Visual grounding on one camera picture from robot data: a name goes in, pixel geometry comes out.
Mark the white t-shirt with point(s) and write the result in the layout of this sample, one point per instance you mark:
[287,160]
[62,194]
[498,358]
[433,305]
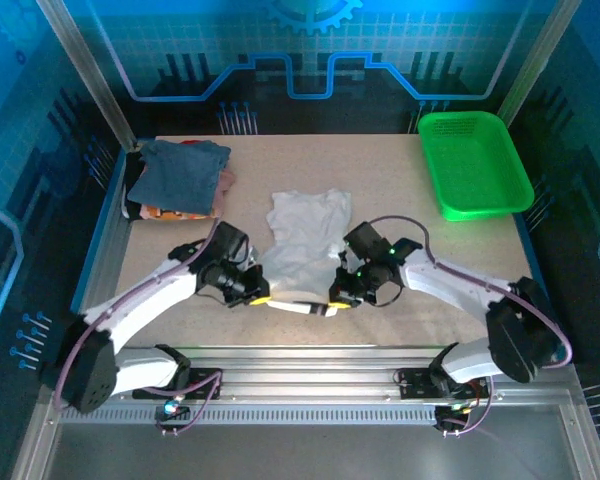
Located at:
[305,240]

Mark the green plastic basket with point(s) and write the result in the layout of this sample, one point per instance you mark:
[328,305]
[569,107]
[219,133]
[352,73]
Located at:
[475,170]

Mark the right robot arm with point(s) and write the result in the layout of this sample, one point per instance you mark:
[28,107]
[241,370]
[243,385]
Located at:
[515,345]

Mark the orange folded t-shirt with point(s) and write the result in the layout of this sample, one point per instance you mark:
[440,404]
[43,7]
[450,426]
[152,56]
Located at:
[155,214]

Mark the pink folded t-shirt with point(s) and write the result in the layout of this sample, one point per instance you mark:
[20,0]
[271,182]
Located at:
[226,182]

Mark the pile of folded clothes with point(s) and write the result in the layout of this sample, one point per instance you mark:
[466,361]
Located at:
[180,175]

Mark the blue table edge strip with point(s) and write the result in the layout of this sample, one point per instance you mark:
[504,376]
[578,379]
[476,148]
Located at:
[526,240]
[101,225]

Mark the small LED electronics board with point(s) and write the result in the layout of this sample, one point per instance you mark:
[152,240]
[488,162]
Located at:
[454,412]
[171,410]

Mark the black folded t-shirt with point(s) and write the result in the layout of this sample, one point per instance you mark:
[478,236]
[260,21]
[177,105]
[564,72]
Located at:
[131,175]

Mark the red folded t-shirt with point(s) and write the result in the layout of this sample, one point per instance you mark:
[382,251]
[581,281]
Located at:
[190,142]

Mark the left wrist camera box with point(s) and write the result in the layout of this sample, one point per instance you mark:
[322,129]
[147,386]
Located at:
[230,241]

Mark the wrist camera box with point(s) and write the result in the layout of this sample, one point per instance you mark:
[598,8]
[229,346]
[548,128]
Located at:
[367,242]
[230,241]

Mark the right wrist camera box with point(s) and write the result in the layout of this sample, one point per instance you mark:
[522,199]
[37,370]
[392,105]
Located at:
[367,242]

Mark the aluminium frame rail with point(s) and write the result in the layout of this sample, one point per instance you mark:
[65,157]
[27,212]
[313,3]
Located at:
[305,380]

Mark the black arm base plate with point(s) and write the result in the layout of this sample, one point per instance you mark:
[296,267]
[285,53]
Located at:
[205,385]
[415,385]

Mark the aluminium frame post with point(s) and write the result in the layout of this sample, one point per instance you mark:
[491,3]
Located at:
[535,70]
[87,75]

